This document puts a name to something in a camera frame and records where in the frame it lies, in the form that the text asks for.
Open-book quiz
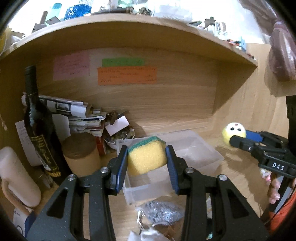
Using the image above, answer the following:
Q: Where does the yellow plush ball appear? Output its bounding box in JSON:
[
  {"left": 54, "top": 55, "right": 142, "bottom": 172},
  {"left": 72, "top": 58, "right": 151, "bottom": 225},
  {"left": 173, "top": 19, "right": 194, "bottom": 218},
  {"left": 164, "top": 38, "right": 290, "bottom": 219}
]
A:
[{"left": 222, "top": 123, "right": 246, "bottom": 146}]

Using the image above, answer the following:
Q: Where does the yellow green sponge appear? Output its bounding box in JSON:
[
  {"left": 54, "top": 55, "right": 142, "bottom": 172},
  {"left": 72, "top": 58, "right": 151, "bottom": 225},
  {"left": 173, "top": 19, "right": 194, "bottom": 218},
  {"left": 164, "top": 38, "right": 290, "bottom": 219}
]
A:
[{"left": 127, "top": 136, "right": 167, "bottom": 177}]

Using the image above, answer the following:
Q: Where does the white drawstring pouch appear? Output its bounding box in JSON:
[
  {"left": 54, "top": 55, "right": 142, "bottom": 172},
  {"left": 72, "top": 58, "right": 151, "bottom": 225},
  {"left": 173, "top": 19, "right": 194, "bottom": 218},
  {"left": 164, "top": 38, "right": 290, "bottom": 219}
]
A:
[{"left": 127, "top": 228, "right": 169, "bottom": 241}]

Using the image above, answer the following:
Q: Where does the person's right hand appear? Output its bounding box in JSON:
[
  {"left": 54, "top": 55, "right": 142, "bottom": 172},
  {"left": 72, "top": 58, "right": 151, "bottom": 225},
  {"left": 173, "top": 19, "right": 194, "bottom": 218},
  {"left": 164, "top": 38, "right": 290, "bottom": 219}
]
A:
[{"left": 265, "top": 173, "right": 280, "bottom": 204}]

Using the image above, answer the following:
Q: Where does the clear plastic bin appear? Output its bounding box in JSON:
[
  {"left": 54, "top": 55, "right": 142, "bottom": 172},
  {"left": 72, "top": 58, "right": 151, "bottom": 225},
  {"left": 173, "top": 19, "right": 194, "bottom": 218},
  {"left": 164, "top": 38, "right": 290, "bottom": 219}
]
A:
[{"left": 122, "top": 130, "right": 224, "bottom": 205}]

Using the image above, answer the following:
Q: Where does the red small box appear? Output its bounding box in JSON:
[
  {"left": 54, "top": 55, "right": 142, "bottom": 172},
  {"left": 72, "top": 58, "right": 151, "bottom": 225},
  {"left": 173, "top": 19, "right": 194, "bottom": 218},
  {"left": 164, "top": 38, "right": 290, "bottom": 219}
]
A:
[{"left": 95, "top": 137, "right": 106, "bottom": 156}]

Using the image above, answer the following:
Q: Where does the white bowl of coins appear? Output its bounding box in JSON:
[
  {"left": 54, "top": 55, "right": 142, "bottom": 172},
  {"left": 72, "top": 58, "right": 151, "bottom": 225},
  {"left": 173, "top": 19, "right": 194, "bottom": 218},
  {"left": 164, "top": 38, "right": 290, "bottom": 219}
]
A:
[{"left": 104, "top": 128, "right": 135, "bottom": 150}]

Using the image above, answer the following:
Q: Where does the brown cardboard canister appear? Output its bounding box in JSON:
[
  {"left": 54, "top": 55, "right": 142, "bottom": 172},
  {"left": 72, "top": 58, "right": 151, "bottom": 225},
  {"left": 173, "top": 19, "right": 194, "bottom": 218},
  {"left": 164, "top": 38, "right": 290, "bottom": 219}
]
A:
[{"left": 62, "top": 133, "right": 102, "bottom": 177}]

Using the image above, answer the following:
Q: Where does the white card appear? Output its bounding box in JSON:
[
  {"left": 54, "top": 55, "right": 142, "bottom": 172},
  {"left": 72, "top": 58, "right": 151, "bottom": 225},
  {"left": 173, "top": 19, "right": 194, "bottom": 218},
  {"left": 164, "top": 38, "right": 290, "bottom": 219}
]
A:
[{"left": 105, "top": 115, "right": 130, "bottom": 136}]

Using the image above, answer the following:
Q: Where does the stack of papers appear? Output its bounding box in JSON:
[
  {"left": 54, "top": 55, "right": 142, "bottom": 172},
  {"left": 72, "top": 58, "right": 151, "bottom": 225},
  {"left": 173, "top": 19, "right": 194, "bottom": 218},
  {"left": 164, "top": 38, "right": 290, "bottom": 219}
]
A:
[{"left": 69, "top": 108, "right": 107, "bottom": 137}]

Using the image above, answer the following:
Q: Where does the dark wine bottle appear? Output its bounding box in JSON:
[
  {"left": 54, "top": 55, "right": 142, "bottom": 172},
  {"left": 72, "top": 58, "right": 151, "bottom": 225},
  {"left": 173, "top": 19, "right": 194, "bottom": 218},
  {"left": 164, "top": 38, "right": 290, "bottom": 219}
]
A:
[{"left": 24, "top": 66, "right": 72, "bottom": 185}]

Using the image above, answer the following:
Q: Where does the brown hanging bag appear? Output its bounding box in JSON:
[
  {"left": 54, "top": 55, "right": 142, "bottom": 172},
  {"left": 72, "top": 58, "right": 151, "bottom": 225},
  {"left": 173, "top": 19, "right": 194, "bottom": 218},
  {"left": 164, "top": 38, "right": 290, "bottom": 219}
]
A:
[{"left": 268, "top": 21, "right": 296, "bottom": 82}]

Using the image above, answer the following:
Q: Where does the orange sticky note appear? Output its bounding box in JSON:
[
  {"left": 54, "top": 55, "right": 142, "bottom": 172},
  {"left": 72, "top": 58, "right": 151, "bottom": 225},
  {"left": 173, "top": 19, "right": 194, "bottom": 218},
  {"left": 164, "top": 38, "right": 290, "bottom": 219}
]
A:
[{"left": 97, "top": 66, "right": 157, "bottom": 85}]

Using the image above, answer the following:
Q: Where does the green sticky note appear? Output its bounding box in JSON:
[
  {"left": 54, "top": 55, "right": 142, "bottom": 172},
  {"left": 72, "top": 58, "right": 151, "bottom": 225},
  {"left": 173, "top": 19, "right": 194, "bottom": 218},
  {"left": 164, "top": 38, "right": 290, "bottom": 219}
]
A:
[{"left": 102, "top": 57, "right": 145, "bottom": 67}]

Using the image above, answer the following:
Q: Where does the pink sticky note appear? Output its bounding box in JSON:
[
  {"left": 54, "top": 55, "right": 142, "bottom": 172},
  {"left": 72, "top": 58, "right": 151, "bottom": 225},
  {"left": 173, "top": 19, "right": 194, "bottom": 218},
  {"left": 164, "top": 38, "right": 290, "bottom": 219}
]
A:
[{"left": 53, "top": 51, "right": 90, "bottom": 81}]

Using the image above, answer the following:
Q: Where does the white blue box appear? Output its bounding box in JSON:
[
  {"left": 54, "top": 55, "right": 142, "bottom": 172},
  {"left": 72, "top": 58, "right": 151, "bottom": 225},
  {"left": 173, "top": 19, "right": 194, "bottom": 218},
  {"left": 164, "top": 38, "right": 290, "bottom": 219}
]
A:
[{"left": 13, "top": 204, "right": 37, "bottom": 237}]

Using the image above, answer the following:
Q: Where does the wooden shelf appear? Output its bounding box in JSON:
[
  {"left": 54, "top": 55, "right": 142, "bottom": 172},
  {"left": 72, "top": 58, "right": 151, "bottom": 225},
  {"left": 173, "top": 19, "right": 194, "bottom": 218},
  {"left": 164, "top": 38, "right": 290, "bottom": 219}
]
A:
[{"left": 1, "top": 14, "right": 258, "bottom": 66}]

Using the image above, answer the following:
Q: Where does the blue crumpled bag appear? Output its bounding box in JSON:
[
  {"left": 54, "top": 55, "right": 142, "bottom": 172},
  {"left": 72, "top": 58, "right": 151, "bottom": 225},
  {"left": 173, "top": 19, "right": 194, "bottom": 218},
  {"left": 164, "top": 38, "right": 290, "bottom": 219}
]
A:
[{"left": 64, "top": 4, "right": 92, "bottom": 20}]

